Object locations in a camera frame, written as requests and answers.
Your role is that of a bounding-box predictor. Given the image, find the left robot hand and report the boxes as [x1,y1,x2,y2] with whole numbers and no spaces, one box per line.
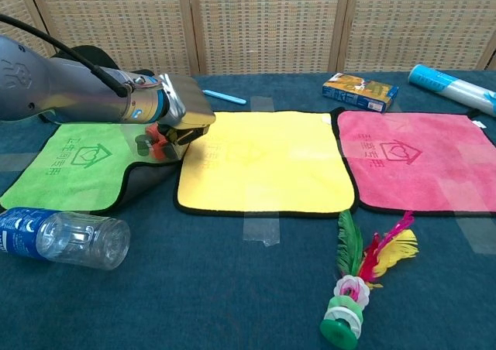
[145,73,216,161]

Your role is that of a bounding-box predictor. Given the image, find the yellow cloth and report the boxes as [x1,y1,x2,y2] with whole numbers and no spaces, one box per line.
[172,110,359,217]

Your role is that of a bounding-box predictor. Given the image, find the green cloth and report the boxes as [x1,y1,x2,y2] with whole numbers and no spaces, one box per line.
[0,120,185,215]

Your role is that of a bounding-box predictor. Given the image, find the pink cloth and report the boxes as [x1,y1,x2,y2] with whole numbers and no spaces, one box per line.
[336,109,496,217]

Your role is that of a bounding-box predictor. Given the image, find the light blue toothbrush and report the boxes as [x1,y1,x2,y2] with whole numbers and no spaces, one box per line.
[202,88,248,106]

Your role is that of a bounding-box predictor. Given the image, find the clear tape strip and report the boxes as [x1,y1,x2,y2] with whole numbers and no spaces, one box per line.
[249,94,277,113]
[452,211,496,256]
[243,211,281,248]
[0,151,36,173]

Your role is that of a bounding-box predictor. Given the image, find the woven wood screen panel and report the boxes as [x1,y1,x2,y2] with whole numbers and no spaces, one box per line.
[0,0,53,59]
[188,0,353,76]
[22,0,201,76]
[339,0,496,73]

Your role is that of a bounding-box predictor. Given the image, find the orange and blue carton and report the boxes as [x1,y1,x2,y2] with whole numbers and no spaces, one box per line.
[322,72,401,115]

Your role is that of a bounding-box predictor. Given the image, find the clear water bottle blue label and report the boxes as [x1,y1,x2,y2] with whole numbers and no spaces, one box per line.
[0,206,132,271]

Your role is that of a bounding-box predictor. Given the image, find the colourful feather shuttlecock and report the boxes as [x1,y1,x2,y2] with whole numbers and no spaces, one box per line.
[319,210,420,350]

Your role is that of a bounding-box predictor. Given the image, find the blue white bag roll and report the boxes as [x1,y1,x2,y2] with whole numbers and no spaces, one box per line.
[408,63,496,118]

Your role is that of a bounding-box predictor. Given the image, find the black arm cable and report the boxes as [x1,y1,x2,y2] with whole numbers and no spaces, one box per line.
[0,13,129,98]

